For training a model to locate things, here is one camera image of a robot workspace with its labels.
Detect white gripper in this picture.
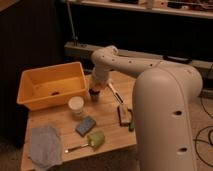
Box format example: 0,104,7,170
89,66,109,89

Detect orange apple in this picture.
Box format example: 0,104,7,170
92,87,102,92

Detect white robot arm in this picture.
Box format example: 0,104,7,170
90,46,203,171

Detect small metal cup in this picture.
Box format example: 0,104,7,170
89,89,100,102

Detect white paper cup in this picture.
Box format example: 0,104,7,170
68,96,84,117

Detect grey metal case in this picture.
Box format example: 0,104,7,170
64,42,213,80

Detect wooden brush block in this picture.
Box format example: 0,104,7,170
117,104,132,126

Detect blue sponge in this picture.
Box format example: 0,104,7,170
75,116,96,137

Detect yellow plastic bin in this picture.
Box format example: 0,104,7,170
17,62,87,111

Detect green scrub brush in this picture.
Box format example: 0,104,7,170
64,131,105,153

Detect grey cloth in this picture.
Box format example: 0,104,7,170
29,125,62,171

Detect wooden shelf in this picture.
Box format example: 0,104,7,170
60,0,213,19

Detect green handled tool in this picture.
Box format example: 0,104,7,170
129,109,135,132

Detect black cables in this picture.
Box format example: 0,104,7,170
193,96,213,168

